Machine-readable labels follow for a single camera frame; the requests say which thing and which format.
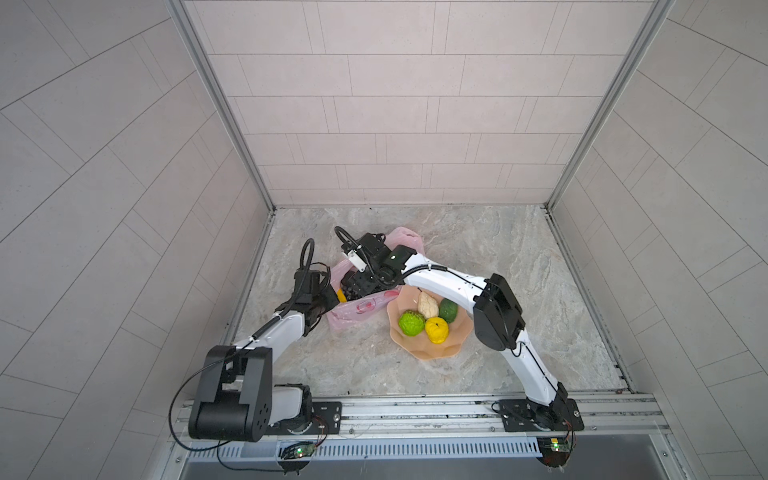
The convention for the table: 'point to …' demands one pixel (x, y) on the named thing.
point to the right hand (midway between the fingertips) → (358, 277)
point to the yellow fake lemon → (437, 329)
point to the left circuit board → (298, 450)
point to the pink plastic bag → (368, 308)
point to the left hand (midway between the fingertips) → (340, 288)
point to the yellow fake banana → (341, 297)
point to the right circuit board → (555, 450)
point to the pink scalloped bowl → (405, 299)
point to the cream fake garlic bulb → (427, 306)
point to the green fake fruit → (411, 323)
